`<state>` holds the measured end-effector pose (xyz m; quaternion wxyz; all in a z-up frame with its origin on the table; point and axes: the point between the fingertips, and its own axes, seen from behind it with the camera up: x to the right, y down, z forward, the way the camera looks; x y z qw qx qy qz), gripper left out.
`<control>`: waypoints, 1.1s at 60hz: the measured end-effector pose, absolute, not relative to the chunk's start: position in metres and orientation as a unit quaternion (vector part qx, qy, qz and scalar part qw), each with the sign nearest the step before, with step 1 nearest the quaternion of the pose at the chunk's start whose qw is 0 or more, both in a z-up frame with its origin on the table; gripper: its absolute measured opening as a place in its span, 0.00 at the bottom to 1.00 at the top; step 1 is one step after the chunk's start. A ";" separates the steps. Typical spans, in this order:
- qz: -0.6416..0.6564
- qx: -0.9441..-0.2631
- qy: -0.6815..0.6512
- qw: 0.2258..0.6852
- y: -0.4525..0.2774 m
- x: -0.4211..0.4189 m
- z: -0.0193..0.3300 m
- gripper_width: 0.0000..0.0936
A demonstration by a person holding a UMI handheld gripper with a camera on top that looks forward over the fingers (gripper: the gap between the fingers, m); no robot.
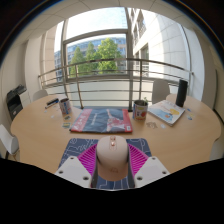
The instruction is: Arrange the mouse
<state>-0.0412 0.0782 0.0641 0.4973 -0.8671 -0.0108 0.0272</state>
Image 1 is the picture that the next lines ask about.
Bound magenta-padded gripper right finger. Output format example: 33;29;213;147
127;143;171;189

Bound red and dark magazine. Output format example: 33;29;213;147
69;107;134;134

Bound dark blue patterned mouse pad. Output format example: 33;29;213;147
58;137;153;192

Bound dark blue stapler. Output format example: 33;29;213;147
44;97;60;110

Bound white chair with wooden legs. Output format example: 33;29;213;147
0;123;21;161

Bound black upright speaker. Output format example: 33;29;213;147
175;78;189;108

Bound open light illustrated book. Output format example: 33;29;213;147
147;99;186;127

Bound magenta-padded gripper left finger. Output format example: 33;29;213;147
54;143;99;190

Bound metal balcony railing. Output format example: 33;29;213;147
37;58;195;111

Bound beige computer mouse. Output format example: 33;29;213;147
95;135;130;183

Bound white and red mug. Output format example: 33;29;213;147
132;99;149;122

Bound black and white printer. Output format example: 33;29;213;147
5;84;28;122

